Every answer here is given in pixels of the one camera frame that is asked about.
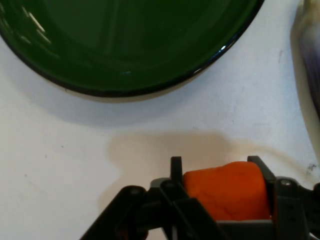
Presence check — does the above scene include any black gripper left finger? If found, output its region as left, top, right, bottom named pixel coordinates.
left=79, top=156, right=226, bottom=240

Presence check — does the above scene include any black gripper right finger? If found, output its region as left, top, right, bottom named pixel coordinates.
left=246, top=155, right=320, bottom=240

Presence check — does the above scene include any orange carrot chunk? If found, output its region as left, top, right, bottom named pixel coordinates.
left=183, top=161, right=273, bottom=221

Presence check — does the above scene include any purple toy eggplant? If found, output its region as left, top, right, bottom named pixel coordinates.
left=296, top=0, right=320, bottom=121

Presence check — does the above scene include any dark green round plate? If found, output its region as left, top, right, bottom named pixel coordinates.
left=0, top=0, right=266, bottom=99

